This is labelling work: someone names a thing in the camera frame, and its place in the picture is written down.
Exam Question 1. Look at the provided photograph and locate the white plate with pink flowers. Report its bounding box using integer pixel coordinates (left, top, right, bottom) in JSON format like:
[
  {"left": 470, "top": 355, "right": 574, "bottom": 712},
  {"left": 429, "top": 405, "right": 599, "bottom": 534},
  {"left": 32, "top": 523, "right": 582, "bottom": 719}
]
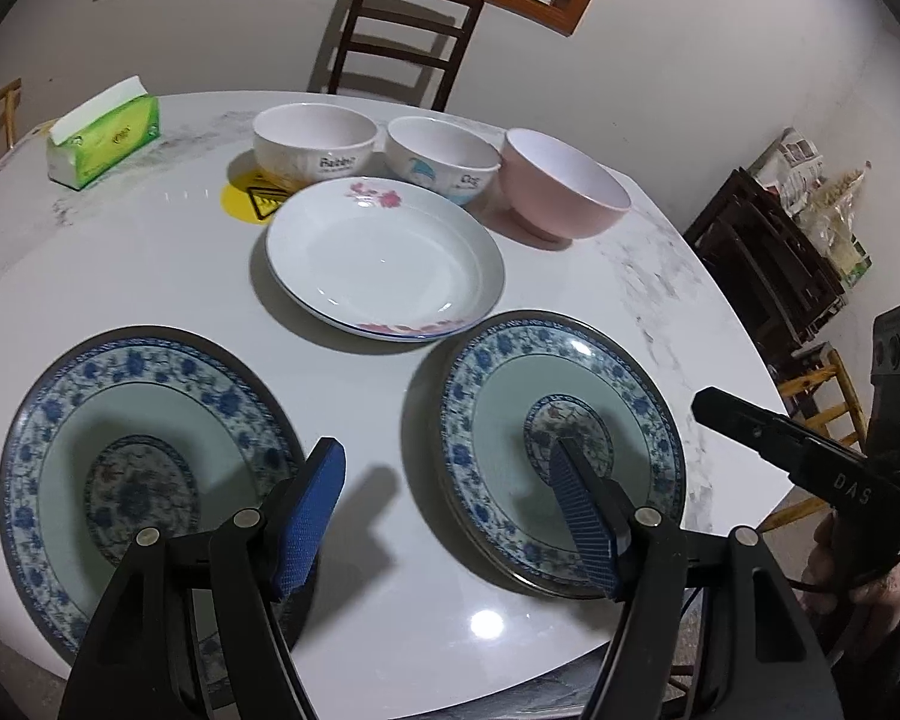
[{"left": 265, "top": 176, "right": 506, "bottom": 341}]

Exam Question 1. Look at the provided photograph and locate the blue floral plate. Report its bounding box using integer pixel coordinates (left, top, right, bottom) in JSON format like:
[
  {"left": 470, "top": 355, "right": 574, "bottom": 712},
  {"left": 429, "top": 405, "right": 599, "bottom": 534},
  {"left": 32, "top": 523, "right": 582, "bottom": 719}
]
[
  {"left": 439, "top": 317, "right": 687, "bottom": 599},
  {"left": 0, "top": 336, "right": 301, "bottom": 680}
]

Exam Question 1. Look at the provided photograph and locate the stack of dark wooden stools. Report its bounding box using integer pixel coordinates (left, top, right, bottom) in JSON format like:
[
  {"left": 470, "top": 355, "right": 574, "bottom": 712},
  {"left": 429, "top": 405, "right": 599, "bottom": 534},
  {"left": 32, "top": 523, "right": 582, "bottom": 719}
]
[{"left": 682, "top": 167, "right": 848, "bottom": 352}]

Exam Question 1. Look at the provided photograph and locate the yellow warning sticker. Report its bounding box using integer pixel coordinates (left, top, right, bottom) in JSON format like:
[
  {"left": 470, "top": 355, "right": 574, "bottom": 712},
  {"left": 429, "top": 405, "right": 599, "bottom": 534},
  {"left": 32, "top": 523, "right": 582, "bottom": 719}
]
[{"left": 220, "top": 167, "right": 295, "bottom": 224}]

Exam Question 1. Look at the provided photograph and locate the white bowl with rabbit print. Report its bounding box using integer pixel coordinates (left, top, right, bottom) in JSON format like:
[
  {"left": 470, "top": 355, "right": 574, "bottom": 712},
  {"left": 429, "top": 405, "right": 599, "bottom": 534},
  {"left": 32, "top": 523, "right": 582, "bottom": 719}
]
[{"left": 253, "top": 104, "right": 378, "bottom": 181}]

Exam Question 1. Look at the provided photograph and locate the person's right hand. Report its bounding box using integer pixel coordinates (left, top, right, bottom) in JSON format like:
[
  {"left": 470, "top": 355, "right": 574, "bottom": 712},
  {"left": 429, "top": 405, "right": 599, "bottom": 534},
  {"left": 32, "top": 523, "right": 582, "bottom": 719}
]
[{"left": 808, "top": 514, "right": 900, "bottom": 642}]

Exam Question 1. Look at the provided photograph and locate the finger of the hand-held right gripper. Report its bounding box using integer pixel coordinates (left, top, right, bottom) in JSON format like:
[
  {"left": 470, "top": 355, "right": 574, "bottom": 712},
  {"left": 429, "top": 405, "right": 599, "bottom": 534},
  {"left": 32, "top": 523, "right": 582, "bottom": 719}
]
[{"left": 691, "top": 386, "right": 794, "bottom": 470}]

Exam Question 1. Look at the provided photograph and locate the green tissue pack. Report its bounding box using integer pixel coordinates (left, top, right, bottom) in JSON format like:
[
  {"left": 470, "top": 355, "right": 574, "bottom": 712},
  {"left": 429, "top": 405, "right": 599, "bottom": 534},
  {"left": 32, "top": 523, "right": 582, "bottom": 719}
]
[{"left": 45, "top": 76, "right": 161, "bottom": 190}]

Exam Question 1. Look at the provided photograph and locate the yellow bamboo stool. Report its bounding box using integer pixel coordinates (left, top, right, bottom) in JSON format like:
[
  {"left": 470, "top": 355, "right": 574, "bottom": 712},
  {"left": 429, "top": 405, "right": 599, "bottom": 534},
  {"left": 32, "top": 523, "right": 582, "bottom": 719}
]
[{"left": 757, "top": 343, "right": 871, "bottom": 535}]

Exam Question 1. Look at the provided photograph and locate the dark wooden chair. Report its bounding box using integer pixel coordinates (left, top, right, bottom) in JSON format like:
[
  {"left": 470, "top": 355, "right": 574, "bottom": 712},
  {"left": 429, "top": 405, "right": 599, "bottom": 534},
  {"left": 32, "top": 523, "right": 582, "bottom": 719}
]
[{"left": 336, "top": 0, "right": 485, "bottom": 112}]

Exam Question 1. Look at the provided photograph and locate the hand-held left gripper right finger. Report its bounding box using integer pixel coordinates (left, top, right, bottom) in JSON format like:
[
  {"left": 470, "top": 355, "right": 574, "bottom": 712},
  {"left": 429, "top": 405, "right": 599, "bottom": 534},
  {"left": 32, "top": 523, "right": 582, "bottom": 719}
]
[{"left": 549, "top": 439, "right": 845, "bottom": 720}]

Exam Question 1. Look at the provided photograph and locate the printed paper bag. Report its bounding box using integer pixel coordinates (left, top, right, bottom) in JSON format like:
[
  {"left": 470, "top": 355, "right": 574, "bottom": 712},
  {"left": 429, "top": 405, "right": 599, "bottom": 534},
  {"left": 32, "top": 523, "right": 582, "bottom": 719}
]
[{"left": 751, "top": 126, "right": 827, "bottom": 197}]

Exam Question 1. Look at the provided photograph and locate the pink bowl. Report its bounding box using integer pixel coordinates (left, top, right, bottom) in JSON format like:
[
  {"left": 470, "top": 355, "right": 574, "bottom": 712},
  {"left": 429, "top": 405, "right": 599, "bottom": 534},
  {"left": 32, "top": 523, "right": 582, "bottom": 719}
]
[{"left": 499, "top": 127, "right": 632, "bottom": 241}]

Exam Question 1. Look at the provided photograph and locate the white bowl with dog print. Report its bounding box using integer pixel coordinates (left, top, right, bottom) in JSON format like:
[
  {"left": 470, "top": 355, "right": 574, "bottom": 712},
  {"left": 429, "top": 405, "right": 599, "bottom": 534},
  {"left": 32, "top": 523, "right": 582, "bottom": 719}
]
[{"left": 386, "top": 115, "right": 503, "bottom": 203}]

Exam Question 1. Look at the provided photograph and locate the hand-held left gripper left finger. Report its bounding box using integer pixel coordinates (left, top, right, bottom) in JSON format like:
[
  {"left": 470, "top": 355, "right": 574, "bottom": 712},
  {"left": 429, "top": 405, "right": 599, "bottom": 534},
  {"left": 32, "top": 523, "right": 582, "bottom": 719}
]
[{"left": 58, "top": 436, "right": 346, "bottom": 720}]

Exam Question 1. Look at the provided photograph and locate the clear plastic bag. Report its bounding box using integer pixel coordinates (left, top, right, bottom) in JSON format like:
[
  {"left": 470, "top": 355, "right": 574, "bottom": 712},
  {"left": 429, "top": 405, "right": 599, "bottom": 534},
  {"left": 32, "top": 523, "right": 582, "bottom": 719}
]
[{"left": 795, "top": 163, "right": 875, "bottom": 290}]

